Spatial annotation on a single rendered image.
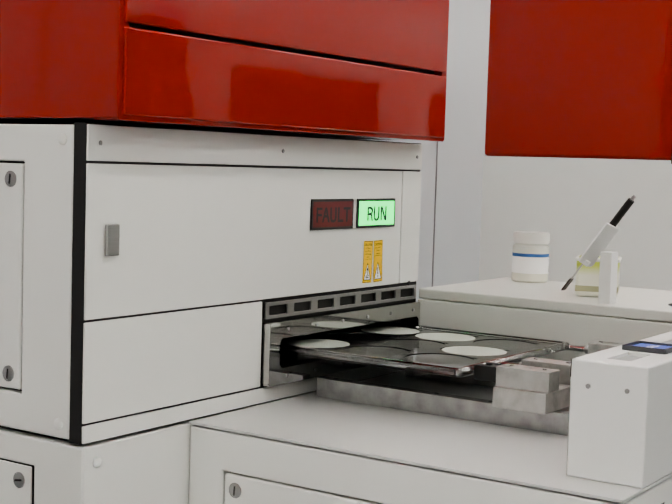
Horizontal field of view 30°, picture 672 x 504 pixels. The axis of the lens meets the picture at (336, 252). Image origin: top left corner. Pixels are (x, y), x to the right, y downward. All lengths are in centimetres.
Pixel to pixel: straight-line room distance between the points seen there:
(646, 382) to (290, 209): 67
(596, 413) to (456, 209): 400
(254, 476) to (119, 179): 43
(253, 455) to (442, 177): 373
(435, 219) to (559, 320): 322
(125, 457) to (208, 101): 48
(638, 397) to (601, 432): 6
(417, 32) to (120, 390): 82
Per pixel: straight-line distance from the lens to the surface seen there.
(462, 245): 552
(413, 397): 185
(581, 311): 209
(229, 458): 172
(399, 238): 216
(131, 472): 168
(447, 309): 220
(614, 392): 149
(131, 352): 165
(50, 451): 165
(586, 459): 151
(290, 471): 166
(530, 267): 242
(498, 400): 175
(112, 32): 156
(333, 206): 198
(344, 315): 201
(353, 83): 194
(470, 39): 554
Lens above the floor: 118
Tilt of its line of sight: 4 degrees down
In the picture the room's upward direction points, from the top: 2 degrees clockwise
